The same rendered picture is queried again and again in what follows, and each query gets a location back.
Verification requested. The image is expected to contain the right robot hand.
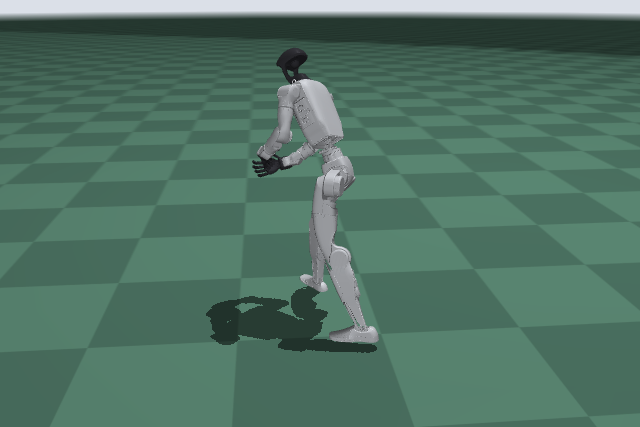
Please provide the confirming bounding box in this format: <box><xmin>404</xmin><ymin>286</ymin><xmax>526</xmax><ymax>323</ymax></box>
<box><xmin>252</xmin><ymin>155</ymin><xmax>292</xmax><ymax>177</ymax></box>

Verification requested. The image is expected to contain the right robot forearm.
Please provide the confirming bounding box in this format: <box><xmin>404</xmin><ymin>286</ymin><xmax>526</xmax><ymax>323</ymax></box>
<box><xmin>282</xmin><ymin>142</ymin><xmax>319</xmax><ymax>167</ymax></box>

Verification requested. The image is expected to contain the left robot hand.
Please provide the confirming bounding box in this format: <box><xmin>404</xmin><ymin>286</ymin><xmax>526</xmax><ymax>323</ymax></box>
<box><xmin>258</xmin><ymin>154</ymin><xmax>281</xmax><ymax>169</ymax></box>

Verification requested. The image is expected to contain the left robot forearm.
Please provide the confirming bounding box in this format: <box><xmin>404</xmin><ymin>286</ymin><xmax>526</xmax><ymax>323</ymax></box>
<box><xmin>257</xmin><ymin>127</ymin><xmax>282</xmax><ymax>160</ymax></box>

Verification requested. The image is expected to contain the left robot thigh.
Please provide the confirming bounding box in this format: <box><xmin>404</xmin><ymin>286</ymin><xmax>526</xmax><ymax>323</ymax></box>
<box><xmin>312</xmin><ymin>169</ymin><xmax>351</xmax><ymax>266</ymax></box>

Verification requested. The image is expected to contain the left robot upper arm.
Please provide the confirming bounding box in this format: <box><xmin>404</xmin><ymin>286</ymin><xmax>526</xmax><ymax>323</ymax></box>
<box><xmin>276</xmin><ymin>84</ymin><xmax>301</xmax><ymax>144</ymax></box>

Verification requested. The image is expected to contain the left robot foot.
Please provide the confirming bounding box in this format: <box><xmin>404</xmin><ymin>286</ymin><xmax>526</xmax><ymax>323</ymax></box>
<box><xmin>329</xmin><ymin>325</ymin><xmax>379</xmax><ymax>343</ymax></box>

